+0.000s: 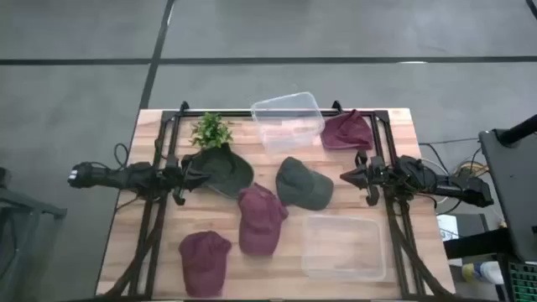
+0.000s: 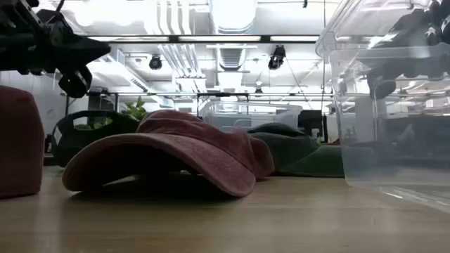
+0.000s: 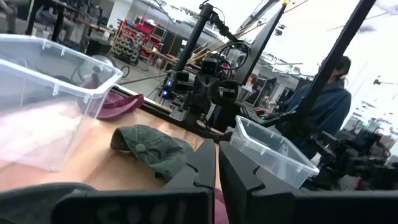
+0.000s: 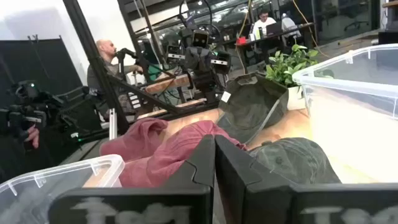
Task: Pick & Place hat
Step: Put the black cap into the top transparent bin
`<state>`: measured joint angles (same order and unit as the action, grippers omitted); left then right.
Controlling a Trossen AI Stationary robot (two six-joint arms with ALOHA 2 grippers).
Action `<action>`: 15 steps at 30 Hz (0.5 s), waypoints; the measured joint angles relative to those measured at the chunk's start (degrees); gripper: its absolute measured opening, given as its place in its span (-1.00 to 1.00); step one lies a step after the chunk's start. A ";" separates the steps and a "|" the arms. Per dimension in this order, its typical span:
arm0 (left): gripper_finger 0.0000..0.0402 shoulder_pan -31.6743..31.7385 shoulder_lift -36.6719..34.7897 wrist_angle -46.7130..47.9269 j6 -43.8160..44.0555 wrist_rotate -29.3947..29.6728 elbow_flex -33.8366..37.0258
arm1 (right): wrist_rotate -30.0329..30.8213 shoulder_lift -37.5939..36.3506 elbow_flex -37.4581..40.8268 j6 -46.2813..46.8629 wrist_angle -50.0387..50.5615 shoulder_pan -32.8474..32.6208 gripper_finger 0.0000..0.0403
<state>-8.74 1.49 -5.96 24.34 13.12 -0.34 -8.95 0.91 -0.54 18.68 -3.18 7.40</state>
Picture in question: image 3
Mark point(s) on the maroon baseball cap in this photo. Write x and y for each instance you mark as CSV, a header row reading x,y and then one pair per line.
x,y
121,107
220,208

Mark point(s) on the black workbench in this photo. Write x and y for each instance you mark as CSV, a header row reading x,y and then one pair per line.
x,y
58,18

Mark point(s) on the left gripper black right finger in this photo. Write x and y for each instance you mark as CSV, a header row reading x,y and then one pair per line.
x,y
236,174

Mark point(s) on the black box with blue lights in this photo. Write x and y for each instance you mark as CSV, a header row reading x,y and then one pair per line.
x,y
168,87

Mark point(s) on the small clear plastic bin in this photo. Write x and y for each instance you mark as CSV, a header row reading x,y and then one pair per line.
x,y
37,93

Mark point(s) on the black machine assembly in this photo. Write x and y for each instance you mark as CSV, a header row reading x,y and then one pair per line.
x,y
357,161

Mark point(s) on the dark green baseball cap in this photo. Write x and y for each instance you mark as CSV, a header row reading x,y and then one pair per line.
x,y
152,149

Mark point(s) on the large clear plastic bin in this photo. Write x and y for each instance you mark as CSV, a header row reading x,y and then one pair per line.
x,y
267,152

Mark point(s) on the black aluminium rig frame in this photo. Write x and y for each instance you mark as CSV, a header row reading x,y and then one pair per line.
x,y
343,40

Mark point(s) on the person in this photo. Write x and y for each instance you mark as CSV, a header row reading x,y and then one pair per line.
x,y
251,80
329,109

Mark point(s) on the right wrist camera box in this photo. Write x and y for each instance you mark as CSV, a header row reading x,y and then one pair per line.
x,y
210,66

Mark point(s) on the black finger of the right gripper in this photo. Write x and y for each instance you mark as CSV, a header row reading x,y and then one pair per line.
x,y
212,96
199,96

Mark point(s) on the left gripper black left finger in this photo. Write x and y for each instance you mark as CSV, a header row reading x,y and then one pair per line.
x,y
202,168

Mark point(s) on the red storage rack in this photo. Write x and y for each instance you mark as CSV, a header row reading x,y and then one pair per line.
x,y
136,34

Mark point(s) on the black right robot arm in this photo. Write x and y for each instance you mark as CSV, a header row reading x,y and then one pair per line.
x,y
194,34

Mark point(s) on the round floor fan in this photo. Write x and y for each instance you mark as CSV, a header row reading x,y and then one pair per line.
x,y
93,71

